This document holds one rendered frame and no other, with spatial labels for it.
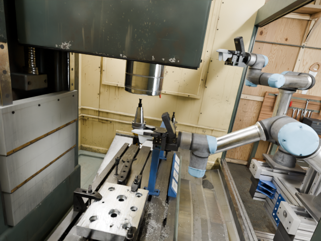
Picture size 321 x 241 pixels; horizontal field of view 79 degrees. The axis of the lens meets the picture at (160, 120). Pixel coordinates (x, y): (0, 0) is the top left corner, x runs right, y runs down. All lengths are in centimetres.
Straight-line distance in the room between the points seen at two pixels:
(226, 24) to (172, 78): 61
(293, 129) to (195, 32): 50
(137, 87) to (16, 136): 49
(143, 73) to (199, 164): 44
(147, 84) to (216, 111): 121
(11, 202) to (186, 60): 86
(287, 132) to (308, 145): 8
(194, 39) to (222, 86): 120
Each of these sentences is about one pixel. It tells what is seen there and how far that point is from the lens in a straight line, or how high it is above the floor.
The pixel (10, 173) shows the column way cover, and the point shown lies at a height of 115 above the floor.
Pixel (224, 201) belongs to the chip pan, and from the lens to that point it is 169.
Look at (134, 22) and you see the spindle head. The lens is 70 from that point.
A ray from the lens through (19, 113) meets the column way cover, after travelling 90.
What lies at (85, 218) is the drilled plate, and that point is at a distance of 93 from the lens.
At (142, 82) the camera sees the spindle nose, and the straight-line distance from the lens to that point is 73.
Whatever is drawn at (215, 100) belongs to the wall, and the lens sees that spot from 185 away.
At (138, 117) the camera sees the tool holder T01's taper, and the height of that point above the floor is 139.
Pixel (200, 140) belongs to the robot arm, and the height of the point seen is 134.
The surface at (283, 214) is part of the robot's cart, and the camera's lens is 131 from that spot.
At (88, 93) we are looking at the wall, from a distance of 205.
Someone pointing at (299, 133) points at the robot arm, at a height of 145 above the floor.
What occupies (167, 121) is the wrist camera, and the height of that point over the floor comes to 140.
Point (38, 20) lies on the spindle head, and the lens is 85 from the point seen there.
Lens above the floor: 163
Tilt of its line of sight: 17 degrees down
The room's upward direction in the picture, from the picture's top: 8 degrees clockwise
